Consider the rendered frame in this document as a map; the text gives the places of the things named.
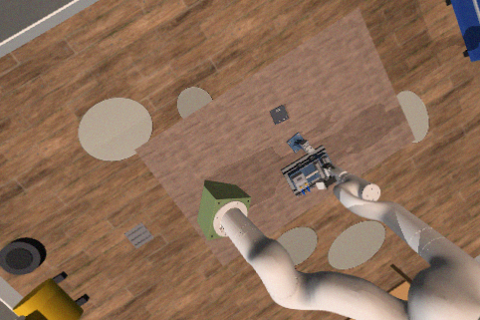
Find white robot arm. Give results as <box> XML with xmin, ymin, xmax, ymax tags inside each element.
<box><xmin>213</xmin><ymin>172</ymin><xmax>480</xmax><ymax>320</ymax></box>

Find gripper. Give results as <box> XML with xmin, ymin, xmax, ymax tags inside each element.
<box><xmin>322</xmin><ymin>162</ymin><xmax>346</xmax><ymax>184</ymax></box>

